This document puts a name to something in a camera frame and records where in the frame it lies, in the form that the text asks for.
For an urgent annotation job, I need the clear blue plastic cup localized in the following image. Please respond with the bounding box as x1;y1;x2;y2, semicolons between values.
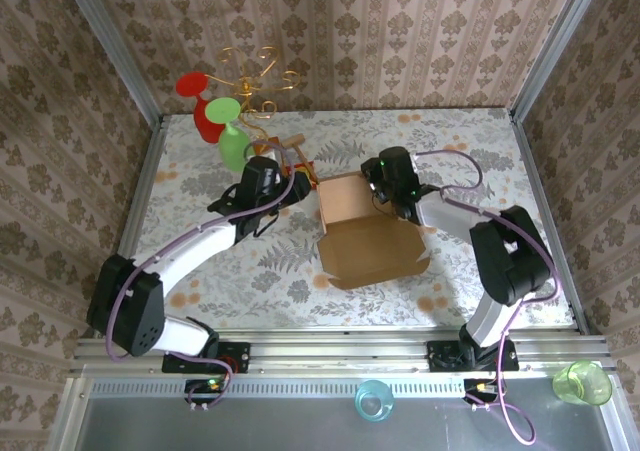
354;379;395;424

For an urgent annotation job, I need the perforated metal strip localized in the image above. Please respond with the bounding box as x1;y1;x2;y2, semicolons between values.
87;378;471;400

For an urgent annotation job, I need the small wooden mallet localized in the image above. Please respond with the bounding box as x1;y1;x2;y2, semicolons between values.
281;134;319;182

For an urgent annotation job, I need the aluminium table side rail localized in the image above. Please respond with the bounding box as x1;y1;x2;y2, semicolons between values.
507;108;594;335
117;115;169;260

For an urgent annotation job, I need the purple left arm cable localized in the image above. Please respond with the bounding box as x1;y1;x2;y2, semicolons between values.
105;139;296;412

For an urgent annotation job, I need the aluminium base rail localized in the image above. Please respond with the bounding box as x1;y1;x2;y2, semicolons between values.
69;326;617;376

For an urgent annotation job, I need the thin black cable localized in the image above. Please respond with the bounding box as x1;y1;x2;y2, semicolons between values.
368;193;401;220

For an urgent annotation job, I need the brown cardboard paper box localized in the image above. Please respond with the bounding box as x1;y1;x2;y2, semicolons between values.
315;170;432;292

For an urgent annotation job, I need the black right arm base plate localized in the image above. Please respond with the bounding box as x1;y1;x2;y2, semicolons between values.
427;339;519;372

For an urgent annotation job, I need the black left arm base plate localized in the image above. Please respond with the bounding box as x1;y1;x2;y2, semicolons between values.
161;341;251;375

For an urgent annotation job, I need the clear green plastic cup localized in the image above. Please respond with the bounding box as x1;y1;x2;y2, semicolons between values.
552;360;614;406

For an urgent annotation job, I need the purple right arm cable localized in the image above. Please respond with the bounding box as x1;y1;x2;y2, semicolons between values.
412;149;561;446

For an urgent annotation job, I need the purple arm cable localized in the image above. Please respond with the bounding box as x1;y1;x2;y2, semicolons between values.
105;139;296;412
412;149;561;446

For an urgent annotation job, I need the red plastic wine glass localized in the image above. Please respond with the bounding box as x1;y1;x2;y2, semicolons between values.
174;72;229;145

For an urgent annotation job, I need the small black controller board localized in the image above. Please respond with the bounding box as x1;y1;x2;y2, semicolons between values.
463;378;501;397
184;378;227;398

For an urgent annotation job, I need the green plastic wine glass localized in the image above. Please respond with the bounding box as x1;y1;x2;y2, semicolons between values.
204;96;251;172

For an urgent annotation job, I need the gold wire glass rack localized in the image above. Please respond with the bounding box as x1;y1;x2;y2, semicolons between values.
207;45;301;145

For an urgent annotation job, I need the aluminium frame post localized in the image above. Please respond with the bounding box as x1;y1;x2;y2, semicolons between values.
512;0;609;117
56;0;166;130

